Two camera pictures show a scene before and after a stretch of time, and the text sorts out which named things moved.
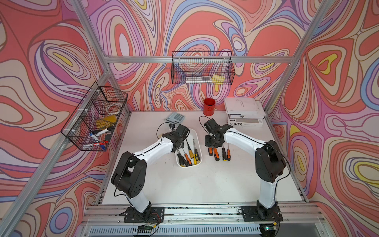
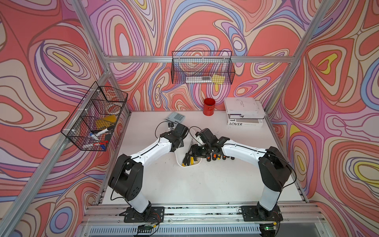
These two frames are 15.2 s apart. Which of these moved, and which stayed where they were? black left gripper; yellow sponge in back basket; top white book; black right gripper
Moved: black right gripper
Stayed: yellow sponge in back basket; black left gripper; top white book
